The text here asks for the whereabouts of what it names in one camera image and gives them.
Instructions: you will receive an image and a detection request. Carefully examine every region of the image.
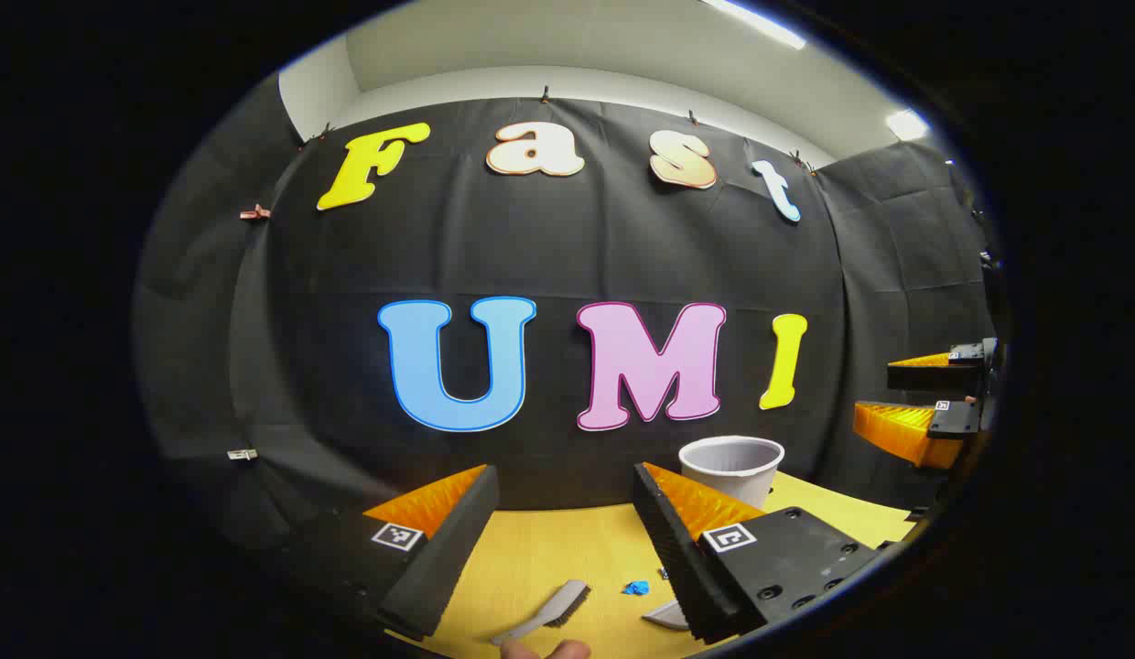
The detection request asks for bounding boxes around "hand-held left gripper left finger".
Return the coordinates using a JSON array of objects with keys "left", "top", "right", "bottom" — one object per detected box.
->
[{"left": 288, "top": 464, "right": 500, "bottom": 640}]

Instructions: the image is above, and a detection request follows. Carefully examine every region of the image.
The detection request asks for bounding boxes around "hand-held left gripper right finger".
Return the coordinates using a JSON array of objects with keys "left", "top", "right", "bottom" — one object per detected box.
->
[{"left": 632, "top": 462, "right": 886, "bottom": 645}]

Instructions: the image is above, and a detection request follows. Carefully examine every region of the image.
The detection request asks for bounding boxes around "grey dustpan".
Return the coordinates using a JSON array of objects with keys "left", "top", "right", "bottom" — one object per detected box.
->
[{"left": 643, "top": 600, "right": 692, "bottom": 632}]

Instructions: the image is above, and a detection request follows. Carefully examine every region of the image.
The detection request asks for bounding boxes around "white ribbed garbage bin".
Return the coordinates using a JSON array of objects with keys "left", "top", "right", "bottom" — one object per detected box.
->
[{"left": 679, "top": 436, "right": 785, "bottom": 510}]

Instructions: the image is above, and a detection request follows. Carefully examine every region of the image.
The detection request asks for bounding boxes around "small grey broom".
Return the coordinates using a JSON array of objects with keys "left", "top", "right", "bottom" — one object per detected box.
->
[{"left": 491, "top": 579, "right": 591, "bottom": 646}]

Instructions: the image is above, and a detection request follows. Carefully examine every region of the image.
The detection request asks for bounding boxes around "yellow wooden desktop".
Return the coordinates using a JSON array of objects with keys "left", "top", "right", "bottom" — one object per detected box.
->
[{"left": 384, "top": 471, "right": 916, "bottom": 659}]

